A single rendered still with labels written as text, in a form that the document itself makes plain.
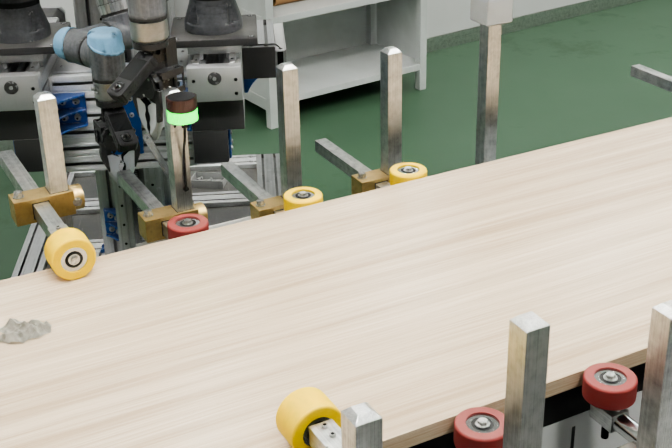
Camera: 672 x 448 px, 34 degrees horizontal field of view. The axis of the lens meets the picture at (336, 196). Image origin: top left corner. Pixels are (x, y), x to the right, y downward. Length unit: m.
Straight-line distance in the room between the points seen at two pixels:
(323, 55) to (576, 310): 3.88
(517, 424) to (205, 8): 1.72
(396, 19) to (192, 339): 3.97
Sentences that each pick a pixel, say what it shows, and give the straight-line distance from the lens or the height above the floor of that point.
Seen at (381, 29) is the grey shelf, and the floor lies 0.22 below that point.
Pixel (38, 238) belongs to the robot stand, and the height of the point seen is 0.23.
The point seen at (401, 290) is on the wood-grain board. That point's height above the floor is 0.90.
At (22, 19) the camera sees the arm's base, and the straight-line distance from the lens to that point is 2.93.
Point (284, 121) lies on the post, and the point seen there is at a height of 1.02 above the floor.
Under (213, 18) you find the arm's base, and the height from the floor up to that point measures 1.08.
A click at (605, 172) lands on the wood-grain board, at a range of 2.42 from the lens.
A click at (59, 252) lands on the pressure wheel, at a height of 0.96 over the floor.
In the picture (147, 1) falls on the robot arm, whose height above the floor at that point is 1.30.
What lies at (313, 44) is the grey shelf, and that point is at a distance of 5.63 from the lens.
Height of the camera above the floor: 1.86
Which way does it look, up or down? 25 degrees down
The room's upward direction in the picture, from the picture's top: 1 degrees counter-clockwise
